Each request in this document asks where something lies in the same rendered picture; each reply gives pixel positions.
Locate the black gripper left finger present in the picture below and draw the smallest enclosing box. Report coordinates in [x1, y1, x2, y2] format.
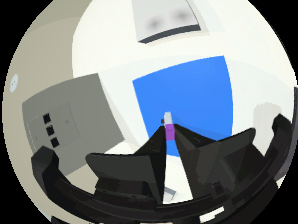
[85, 125, 168, 204]

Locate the blue square marker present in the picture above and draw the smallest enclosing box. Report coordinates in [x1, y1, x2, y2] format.
[132, 56, 233, 141]

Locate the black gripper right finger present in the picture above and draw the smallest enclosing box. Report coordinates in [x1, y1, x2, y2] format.
[173, 124, 257, 198]

